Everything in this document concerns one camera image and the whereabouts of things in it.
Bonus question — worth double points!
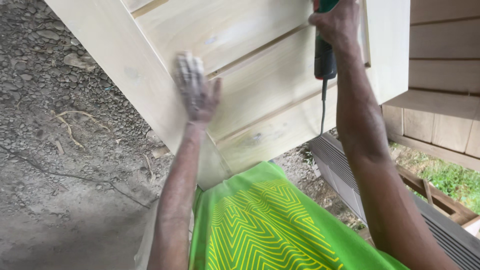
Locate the person's right hand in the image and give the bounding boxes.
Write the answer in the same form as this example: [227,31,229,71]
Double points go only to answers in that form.
[308,0,361,50]

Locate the person's left hand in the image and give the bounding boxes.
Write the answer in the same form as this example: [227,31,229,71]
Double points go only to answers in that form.
[174,52,222,125]

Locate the green electric sander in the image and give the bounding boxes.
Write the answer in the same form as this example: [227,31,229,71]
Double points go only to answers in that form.
[313,0,340,80]

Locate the pale wooden slatted panel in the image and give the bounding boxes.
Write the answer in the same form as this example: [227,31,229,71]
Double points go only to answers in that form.
[44,0,411,191]

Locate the wooden cabinet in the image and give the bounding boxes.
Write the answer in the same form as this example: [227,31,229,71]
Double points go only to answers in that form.
[381,0,480,172]

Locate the green patterned shirt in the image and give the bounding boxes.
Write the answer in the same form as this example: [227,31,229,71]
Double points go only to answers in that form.
[188,161,409,270]

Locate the grey ribbed board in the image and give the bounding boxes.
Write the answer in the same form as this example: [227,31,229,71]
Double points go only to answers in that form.
[308,133,480,270]

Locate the dark power cord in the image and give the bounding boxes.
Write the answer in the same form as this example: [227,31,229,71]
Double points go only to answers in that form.
[320,79,329,136]

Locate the brown wooden frame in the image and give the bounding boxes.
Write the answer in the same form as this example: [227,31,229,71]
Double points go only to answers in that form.
[395,164,480,237]

